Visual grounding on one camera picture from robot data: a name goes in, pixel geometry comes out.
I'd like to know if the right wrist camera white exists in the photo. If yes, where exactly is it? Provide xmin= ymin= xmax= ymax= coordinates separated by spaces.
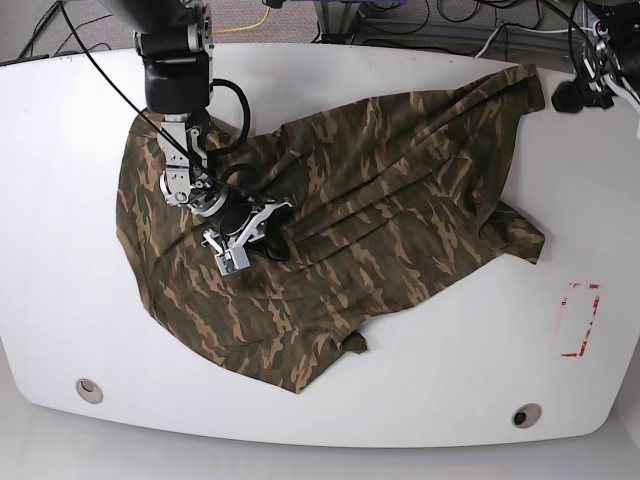
xmin=215 ymin=247 xmax=250 ymax=276

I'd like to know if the right table cable grommet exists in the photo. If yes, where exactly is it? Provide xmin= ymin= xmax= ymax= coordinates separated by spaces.
xmin=512 ymin=403 xmax=542 ymax=429

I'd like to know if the table cable grommet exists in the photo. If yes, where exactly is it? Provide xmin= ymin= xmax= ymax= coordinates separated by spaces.
xmin=512 ymin=403 xmax=542 ymax=429
xmin=75 ymin=378 xmax=104 ymax=405

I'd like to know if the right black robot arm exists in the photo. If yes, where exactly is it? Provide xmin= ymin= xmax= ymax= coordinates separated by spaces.
xmin=103 ymin=1 xmax=291 ymax=273

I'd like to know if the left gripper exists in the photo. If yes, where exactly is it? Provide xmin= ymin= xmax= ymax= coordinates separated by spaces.
xmin=551 ymin=37 xmax=639 ymax=113

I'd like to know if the red tape rectangle marking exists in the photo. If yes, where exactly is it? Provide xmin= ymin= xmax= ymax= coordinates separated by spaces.
xmin=553 ymin=283 xmax=601 ymax=358

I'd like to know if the white cable on floor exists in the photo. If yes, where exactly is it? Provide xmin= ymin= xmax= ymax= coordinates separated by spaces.
xmin=473 ymin=21 xmax=576 ymax=59

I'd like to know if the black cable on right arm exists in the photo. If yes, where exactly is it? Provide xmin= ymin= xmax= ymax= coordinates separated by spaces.
xmin=59 ymin=0 xmax=271 ymax=206

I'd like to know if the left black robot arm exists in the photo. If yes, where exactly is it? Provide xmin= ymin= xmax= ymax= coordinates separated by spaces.
xmin=544 ymin=1 xmax=639 ymax=114

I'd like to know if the yellow cable on floor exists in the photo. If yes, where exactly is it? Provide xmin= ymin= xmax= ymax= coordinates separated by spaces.
xmin=214 ymin=2 xmax=274 ymax=36

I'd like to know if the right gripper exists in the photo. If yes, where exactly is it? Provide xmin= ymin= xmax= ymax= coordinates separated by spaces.
xmin=202 ymin=197 xmax=293 ymax=261

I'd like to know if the left table cable grommet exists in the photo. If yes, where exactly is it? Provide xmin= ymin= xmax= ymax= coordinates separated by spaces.
xmin=75 ymin=378 xmax=104 ymax=405

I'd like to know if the camouflage t-shirt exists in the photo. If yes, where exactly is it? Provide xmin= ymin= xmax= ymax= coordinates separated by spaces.
xmin=116 ymin=64 xmax=545 ymax=393

